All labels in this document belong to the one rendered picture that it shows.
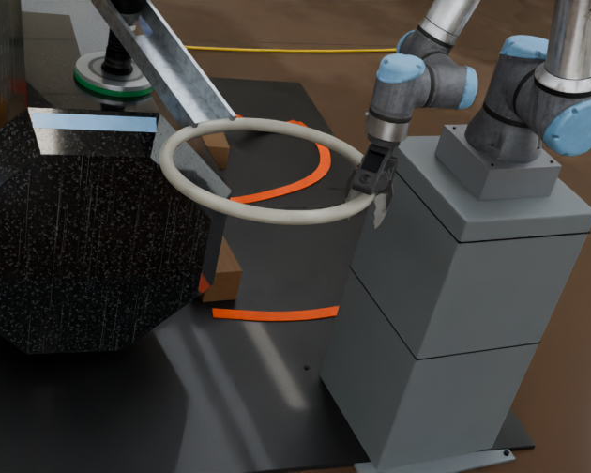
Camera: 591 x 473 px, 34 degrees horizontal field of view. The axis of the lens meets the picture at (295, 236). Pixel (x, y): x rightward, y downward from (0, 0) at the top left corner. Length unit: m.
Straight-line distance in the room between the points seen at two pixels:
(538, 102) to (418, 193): 0.40
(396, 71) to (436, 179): 0.49
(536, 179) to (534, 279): 0.26
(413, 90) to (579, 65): 0.38
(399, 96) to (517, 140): 0.48
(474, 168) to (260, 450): 0.97
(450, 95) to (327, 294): 1.42
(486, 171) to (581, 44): 0.39
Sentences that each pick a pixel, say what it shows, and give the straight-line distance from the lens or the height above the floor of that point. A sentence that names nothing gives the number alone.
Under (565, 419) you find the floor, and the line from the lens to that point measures 3.20.
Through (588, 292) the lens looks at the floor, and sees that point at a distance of 3.86.
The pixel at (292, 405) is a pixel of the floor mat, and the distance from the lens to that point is 2.85.
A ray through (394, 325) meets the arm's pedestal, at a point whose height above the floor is 0.43.
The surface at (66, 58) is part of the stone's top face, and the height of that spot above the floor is 0.80.
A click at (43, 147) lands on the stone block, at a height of 0.73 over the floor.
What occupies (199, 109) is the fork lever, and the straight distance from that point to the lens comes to 2.35.
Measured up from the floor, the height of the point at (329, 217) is 0.92.
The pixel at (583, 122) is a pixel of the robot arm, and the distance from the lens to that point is 2.18.
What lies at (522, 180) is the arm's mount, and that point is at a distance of 2.39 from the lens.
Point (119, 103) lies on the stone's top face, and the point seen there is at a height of 0.80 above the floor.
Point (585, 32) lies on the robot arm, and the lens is 2.11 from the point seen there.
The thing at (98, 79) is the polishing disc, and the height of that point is 0.83.
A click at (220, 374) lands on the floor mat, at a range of 2.89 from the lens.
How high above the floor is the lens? 1.94
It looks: 33 degrees down
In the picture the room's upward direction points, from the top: 14 degrees clockwise
